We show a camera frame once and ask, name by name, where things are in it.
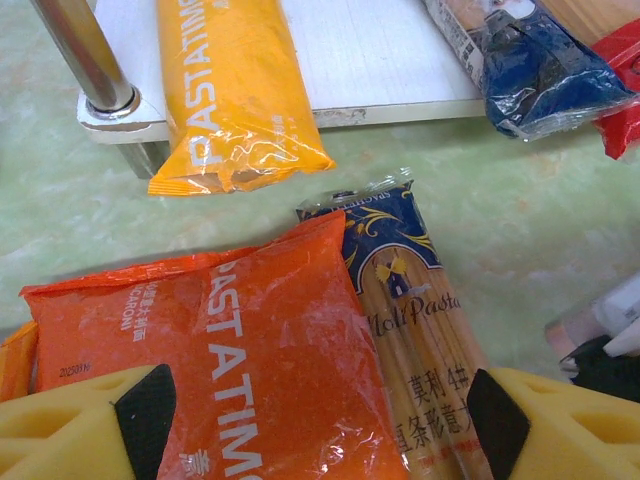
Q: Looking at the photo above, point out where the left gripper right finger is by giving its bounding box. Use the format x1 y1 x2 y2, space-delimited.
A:
465 367 640 480

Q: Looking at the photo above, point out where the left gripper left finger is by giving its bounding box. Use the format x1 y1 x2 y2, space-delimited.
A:
0 363 177 480

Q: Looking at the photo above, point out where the navy MoliPasta spaghetti pack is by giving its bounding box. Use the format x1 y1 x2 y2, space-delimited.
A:
294 167 496 480

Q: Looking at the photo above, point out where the orange Pastatime macaroni bag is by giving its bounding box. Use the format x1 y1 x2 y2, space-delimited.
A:
19 209 411 480

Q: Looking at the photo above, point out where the red spaghetti pack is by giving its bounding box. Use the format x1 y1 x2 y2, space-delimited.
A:
542 0 640 162

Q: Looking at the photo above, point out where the blue-ended clear spaghetti pack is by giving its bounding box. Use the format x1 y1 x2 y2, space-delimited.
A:
422 0 639 144

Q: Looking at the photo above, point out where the yellow Pastatime spaghetti pack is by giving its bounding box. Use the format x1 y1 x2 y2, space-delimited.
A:
147 0 337 197

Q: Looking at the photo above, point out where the white two-tier shelf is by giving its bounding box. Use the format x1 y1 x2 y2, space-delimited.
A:
27 0 640 181

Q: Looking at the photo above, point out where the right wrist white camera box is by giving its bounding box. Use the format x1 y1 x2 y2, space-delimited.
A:
592 272 640 357

